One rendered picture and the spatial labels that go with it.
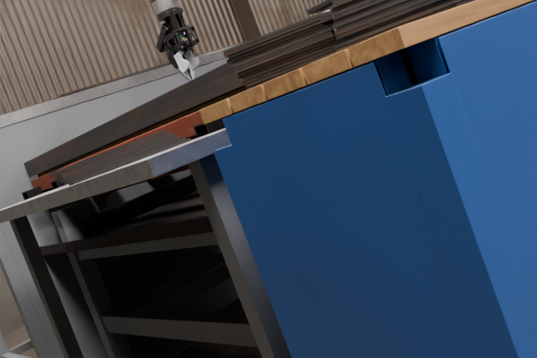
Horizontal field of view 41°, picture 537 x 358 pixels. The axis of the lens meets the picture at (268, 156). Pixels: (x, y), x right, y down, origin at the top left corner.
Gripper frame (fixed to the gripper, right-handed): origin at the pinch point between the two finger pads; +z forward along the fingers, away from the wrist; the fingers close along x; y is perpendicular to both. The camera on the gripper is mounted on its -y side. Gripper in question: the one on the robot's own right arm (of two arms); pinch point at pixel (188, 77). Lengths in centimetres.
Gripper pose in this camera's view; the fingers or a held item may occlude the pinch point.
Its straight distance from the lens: 223.4
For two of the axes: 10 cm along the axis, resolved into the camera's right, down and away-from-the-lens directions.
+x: 7.4, -3.2, 5.9
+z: 3.5, 9.3, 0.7
